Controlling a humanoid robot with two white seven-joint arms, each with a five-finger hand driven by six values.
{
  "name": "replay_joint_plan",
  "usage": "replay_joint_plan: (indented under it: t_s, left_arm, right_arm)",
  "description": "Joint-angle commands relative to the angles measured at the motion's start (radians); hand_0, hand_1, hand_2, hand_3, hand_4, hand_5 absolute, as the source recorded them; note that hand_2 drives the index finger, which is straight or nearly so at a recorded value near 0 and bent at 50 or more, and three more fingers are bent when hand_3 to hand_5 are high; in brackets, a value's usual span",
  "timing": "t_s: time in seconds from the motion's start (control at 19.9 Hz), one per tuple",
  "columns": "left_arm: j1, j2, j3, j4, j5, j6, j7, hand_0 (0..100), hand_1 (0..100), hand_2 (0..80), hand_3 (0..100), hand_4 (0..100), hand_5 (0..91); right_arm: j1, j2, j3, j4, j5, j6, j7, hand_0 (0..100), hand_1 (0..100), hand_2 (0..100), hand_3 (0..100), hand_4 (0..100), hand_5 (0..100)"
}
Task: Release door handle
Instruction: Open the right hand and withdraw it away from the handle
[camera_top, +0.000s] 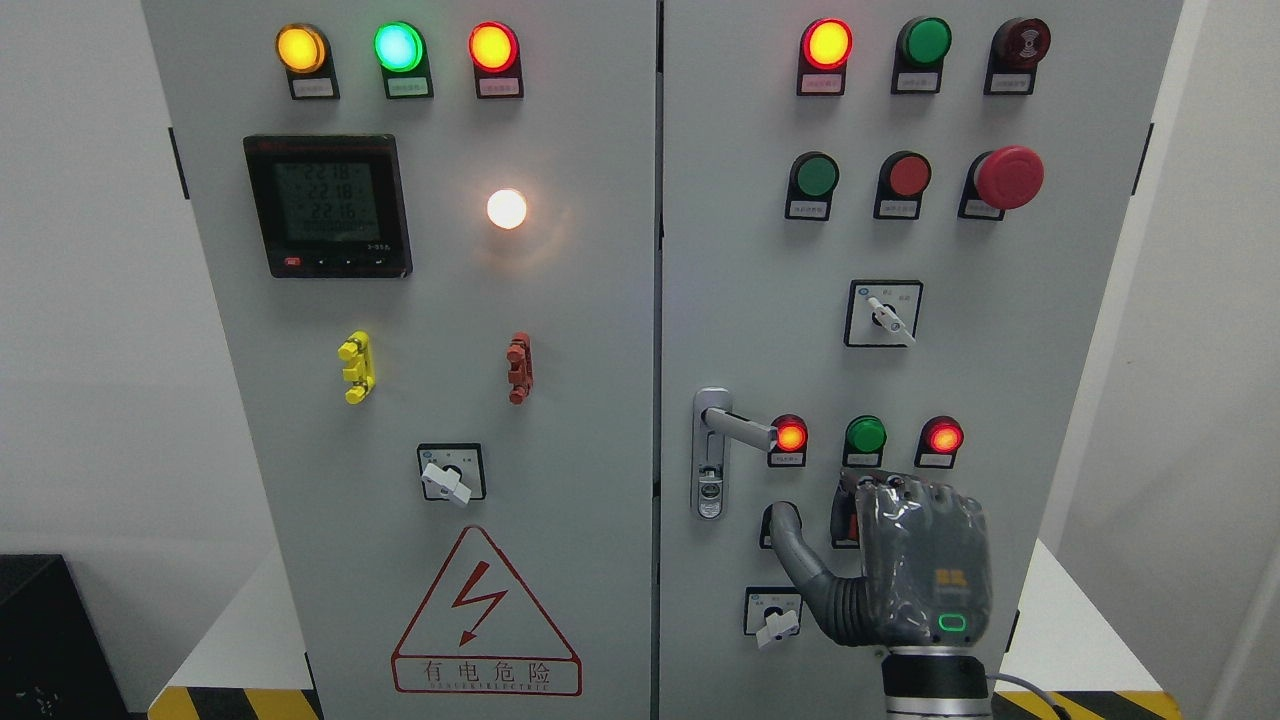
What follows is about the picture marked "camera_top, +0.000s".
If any red lit indicator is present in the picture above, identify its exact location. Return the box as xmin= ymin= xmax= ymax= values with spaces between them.
xmin=773 ymin=414 xmax=808 ymax=454
xmin=920 ymin=415 xmax=965 ymax=456

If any yellow terminal connector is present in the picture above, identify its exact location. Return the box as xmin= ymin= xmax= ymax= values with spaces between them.
xmin=337 ymin=331 xmax=376 ymax=405

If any white selector switch right lower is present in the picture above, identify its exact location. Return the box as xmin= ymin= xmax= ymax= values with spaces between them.
xmin=742 ymin=585 xmax=803 ymax=650

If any red high voltage warning sticker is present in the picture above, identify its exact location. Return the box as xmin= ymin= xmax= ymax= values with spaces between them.
xmin=390 ymin=525 xmax=582 ymax=697

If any red push button lower middle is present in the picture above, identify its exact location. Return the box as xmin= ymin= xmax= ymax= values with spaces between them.
xmin=829 ymin=479 xmax=861 ymax=550

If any white selector switch left door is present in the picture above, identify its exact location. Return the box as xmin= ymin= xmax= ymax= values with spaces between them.
xmin=417 ymin=443 xmax=486 ymax=507

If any red push button upper row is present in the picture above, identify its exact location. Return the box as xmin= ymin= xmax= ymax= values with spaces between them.
xmin=879 ymin=151 xmax=932 ymax=199

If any red indicator light left door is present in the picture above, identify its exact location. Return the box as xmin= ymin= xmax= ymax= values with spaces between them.
xmin=468 ymin=20 xmax=518 ymax=74

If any green indicator light top left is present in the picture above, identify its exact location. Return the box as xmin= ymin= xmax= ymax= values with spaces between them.
xmin=372 ymin=20 xmax=425 ymax=73

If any red indicator light right top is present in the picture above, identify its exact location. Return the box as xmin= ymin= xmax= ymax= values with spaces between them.
xmin=801 ymin=17 xmax=855 ymax=72

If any red lit indicator lower right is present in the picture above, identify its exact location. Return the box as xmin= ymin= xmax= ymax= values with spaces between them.
xmin=920 ymin=415 xmax=965 ymax=456

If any red terminal connector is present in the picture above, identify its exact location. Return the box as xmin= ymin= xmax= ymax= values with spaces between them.
xmin=506 ymin=332 xmax=534 ymax=406

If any silver door handle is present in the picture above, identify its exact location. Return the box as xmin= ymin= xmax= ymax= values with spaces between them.
xmin=691 ymin=387 xmax=778 ymax=520

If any red lit indicator lower left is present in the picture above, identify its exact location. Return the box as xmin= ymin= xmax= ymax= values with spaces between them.
xmin=773 ymin=414 xmax=808 ymax=454

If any yellow indicator light top left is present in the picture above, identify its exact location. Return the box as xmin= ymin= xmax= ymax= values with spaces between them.
xmin=275 ymin=23 xmax=328 ymax=76

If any white selector switch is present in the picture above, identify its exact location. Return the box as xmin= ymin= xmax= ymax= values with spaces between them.
xmin=742 ymin=585 xmax=803 ymax=650
xmin=844 ymin=279 xmax=924 ymax=348

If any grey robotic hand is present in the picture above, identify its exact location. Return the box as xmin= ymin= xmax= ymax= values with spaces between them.
xmin=767 ymin=469 xmax=993 ymax=648

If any white platform with hazard stripes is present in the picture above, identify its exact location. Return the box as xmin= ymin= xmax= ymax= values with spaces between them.
xmin=146 ymin=544 xmax=1181 ymax=719

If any white selector switch right upper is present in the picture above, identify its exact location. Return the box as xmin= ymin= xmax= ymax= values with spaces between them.
xmin=844 ymin=279 xmax=924 ymax=348

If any black box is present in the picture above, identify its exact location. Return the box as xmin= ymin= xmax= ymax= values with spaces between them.
xmin=1 ymin=555 xmax=131 ymax=719

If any grey electrical cabinet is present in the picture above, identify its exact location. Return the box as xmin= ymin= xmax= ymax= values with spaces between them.
xmin=143 ymin=1 xmax=1184 ymax=719

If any red emergency stop button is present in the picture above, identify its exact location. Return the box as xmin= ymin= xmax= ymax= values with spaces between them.
xmin=973 ymin=145 xmax=1044 ymax=211

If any white indicator light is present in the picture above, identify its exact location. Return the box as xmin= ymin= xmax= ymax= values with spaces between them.
xmin=486 ymin=188 xmax=529 ymax=231

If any green indicator light right top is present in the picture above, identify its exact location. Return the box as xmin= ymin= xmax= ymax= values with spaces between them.
xmin=897 ymin=15 xmax=954 ymax=68

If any green indicator light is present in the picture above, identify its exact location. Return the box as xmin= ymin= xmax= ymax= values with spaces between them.
xmin=372 ymin=20 xmax=425 ymax=73
xmin=897 ymin=15 xmax=954 ymax=68

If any green push button upper row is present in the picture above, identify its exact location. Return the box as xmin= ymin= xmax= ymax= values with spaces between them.
xmin=790 ymin=151 xmax=840 ymax=199

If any black digital power meter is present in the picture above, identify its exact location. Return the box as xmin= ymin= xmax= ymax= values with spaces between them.
xmin=243 ymin=135 xmax=413 ymax=278

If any green indicator lower middle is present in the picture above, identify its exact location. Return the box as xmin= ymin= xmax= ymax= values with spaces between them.
xmin=845 ymin=415 xmax=887 ymax=455

